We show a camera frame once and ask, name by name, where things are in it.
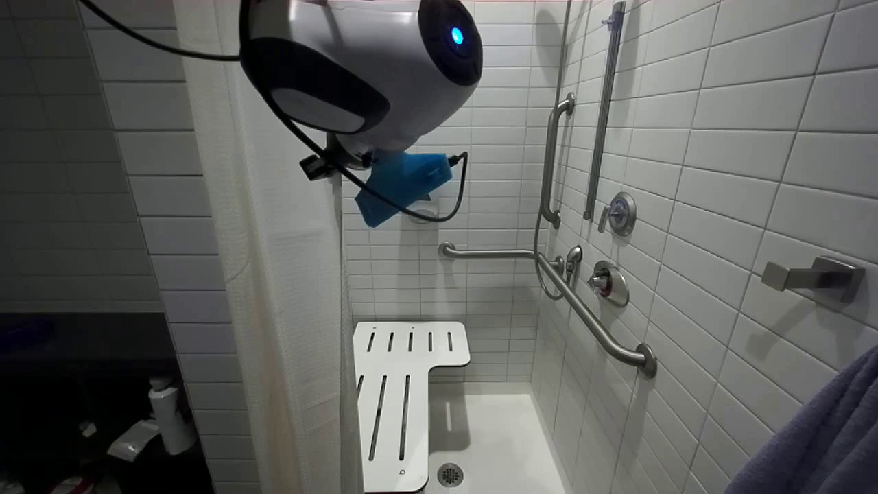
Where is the white shower curtain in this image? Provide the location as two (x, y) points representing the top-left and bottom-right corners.
(171, 0), (365, 494)

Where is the short steel grab bar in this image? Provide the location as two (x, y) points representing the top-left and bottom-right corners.
(538, 93), (576, 230)

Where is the white slotted shower seat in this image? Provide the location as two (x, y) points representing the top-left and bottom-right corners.
(353, 321), (472, 494)

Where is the long angled steel grab bar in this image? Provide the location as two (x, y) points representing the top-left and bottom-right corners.
(438, 241), (658, 379)

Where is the round steel shower valve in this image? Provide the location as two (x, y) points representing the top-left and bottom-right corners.
(597, 191), (638, 238)
(587, 260), (630, 308)

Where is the steel shower slide bar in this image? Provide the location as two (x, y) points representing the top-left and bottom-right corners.
(583, 0), (627, 222)

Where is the white bottle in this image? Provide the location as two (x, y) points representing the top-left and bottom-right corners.
(147, 375), (197, 456)

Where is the white tube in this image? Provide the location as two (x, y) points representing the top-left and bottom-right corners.
(107, 419), (161, 462)

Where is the dark counter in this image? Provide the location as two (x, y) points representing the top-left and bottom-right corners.
(0, 312), (215, 494)

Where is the grey-blue towel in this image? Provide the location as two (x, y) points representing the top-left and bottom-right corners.
(723, 343), (878, 494)

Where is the steel wall hook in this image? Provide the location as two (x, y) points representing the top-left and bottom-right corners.
(761, 255), (866, 305)

